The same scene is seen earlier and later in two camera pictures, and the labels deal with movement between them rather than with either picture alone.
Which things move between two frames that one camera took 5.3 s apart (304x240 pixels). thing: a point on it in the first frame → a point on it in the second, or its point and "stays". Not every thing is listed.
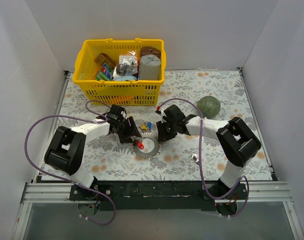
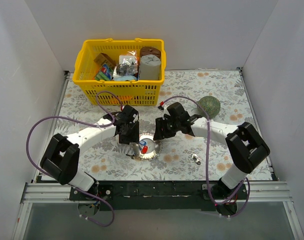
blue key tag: [149, 125] → [142, 142]
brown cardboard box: [103, 58] stays
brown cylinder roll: [148, 50] stays
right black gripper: [165, 128] stays
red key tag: [140, 145] → [144, 149]
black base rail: [158, 195] stays
